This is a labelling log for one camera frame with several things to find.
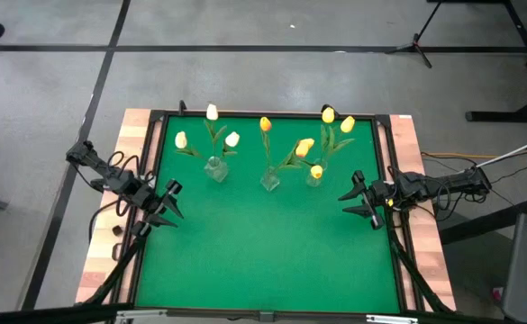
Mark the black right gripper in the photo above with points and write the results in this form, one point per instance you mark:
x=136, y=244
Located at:
x=382, y=194

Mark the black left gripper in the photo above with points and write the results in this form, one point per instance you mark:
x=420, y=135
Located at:
x=148, y=200

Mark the red yellow artificial tulip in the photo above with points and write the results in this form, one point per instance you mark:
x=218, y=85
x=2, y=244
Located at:
x=308, y=143
x=266, y=123
x=302, y=150

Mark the pale tulips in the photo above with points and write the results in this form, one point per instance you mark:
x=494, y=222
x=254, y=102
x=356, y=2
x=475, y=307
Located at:
x=232, y=139

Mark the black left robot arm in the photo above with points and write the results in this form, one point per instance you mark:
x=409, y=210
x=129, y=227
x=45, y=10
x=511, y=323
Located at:
x=110, y=175

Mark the cut crystal glass vase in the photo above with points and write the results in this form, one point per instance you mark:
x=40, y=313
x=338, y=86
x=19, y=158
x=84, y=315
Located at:
x=216, y=171

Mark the small glass bottle vase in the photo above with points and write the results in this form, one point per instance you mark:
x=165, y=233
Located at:
x=269, y=180

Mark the tall clear glass carafe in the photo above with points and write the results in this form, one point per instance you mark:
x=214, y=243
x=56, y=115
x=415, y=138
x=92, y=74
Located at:
x=313, y=180

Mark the small brown object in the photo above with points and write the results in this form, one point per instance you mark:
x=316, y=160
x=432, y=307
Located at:
x=117, y=230

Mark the black table clamp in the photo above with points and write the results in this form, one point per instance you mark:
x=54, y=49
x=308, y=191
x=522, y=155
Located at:
x=182, y=107
x=324, y=107

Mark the black diagonal table leg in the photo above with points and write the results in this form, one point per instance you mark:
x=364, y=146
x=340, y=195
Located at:
x=488, y=220

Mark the black tripod stand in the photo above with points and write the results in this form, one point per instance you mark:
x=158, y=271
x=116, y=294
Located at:
x=415, y=45

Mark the dark grey cabinet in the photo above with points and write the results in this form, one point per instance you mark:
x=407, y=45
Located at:
x=524, y=279

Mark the silver metal bracket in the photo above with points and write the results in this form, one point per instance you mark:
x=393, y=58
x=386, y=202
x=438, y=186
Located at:
x=139, y=312
x=391, y=319

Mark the black metal rig frame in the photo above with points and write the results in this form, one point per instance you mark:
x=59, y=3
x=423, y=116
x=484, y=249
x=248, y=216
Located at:
x=245, y=114

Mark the black desk frame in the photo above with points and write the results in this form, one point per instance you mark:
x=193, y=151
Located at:
x=493, y=116

